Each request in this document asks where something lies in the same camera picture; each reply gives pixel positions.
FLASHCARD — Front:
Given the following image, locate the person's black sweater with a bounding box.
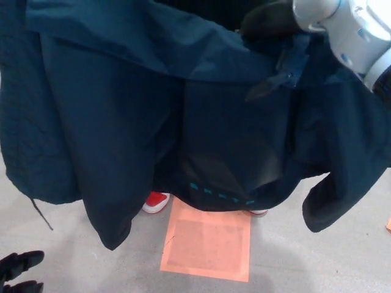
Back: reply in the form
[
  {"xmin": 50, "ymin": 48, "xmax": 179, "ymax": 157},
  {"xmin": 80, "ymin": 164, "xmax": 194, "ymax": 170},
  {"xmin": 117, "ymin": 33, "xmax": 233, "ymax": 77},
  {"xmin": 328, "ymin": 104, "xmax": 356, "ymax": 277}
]
[{"xmin": 200, "ymin": 0, "xmax": 267, "ymax": 31}]

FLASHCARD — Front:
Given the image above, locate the dark teal coat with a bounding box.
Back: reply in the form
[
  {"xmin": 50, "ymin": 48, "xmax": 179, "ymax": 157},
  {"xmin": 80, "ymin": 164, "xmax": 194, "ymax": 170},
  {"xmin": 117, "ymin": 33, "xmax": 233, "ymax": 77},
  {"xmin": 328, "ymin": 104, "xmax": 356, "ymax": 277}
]
[{"xmin": 0, "ymin": 0, "xmax": 391, "ymax": 251}]

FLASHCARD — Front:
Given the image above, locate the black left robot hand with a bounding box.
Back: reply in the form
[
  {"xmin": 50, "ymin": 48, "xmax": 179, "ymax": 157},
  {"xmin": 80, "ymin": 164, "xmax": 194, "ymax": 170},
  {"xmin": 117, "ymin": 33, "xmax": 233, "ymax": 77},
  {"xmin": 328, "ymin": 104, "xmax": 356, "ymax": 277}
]
[{"xmin": 0, "ymin": 250, "xmax": 45, "ymax": 293}]

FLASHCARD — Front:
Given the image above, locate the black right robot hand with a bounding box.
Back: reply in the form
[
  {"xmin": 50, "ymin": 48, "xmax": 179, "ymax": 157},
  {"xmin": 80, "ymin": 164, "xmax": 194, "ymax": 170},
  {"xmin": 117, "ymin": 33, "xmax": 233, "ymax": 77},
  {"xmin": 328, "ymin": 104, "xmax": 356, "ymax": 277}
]
[{"xmin": 240, "ymin": 0, "xmax": 302, "ymax": 40}]

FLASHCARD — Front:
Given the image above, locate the orange square floor mat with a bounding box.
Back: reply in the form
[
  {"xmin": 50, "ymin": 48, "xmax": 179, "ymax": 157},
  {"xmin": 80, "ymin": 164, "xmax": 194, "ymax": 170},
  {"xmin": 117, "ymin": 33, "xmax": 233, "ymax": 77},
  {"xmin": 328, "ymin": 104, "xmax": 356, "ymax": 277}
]
[{"xmin": 159, "ymin": 197, "xmax": 252, "ymax": 281}]

